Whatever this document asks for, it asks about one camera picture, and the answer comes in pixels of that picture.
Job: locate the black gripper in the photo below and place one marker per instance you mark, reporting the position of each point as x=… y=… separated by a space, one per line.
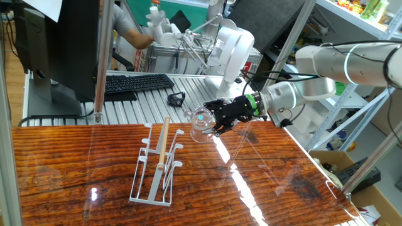
x=243 y=108

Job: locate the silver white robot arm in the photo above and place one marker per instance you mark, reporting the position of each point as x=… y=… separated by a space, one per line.
x=345 y=62

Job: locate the person bare forearm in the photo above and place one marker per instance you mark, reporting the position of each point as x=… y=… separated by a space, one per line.
x=141 y=40

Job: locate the small black phone holder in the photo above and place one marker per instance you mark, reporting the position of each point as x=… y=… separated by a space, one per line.
x=172 y=98

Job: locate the white haptic control device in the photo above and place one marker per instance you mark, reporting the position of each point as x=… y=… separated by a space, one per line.
x=234 y=56

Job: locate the aluminium equipment case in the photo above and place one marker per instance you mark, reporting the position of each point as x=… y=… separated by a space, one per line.
x=163 y=62

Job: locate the black keyboard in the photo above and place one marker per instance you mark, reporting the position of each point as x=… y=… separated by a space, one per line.
x=138 y=83

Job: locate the white box red label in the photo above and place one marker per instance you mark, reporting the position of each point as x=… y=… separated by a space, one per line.
x=138 y=59

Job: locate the black tablet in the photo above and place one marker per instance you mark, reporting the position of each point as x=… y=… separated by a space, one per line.
x=181 y=20

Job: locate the dark grey board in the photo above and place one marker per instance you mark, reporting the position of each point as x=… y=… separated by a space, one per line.
x=267 y=15

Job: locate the black chair armrest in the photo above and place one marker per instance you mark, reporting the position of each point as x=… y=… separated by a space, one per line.
x=125 y=64

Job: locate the green bottle orange cap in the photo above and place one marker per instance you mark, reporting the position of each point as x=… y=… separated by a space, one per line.
x=155 y=2

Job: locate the black electronic box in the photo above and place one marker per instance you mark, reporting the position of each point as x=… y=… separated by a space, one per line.
x=361 y=179

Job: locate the glossy wood grain mat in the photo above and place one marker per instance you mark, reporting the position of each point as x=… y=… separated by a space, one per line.
x=78 y=163

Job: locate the black computer monitor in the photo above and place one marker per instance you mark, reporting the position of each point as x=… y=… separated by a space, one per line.
x=72 y=47

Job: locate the brown cardboard box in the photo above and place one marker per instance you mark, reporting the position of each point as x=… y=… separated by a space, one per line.
x=377 y=201

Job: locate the white paper sheet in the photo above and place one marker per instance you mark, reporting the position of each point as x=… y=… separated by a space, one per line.
x=47 y=7

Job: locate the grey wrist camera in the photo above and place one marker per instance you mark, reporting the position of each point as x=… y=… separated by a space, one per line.
x=278 y=119

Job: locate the aluminium frame post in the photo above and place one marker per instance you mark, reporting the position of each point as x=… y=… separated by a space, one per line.
x=370 y=163
x=103 y=62
x=298 y=28
x=7 y=172

